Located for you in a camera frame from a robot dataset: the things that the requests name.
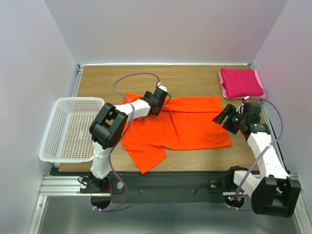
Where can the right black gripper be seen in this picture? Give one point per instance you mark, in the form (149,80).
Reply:
(227,110)

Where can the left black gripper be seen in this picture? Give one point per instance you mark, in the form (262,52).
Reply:
(147,94)

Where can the orange t shirt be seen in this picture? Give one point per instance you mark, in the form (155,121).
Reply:
(184,123)

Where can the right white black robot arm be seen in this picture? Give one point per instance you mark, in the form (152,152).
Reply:
(275,193)

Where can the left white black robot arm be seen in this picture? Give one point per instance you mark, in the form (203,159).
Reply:
(110,126)

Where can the folded light pink t shirt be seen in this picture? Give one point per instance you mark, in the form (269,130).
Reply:
(259,79)

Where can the small electronics board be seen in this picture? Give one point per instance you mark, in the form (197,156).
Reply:
(233,201)

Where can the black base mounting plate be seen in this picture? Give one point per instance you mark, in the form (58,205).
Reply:
(160,187)

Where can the white plastic laundry basket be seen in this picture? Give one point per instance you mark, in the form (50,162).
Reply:
(67,138)

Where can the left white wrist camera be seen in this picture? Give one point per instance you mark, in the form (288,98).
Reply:
(159,86)

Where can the aluminium frame rail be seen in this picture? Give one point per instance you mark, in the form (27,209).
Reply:
(58,183)

